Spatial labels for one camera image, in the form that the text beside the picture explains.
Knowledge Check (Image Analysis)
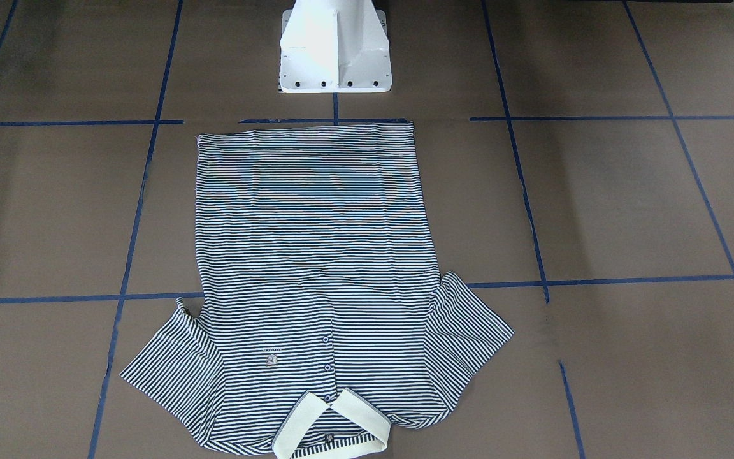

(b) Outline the brown paper table cover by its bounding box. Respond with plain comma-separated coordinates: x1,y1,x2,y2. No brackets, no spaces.
0,1,734,458

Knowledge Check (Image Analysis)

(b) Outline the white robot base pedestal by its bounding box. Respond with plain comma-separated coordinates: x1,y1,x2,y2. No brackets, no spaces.
278,1,393,94

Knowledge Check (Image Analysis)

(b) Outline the blue white striped polo shirt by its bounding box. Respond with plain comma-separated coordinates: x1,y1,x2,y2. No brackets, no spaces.
120,122,514,458

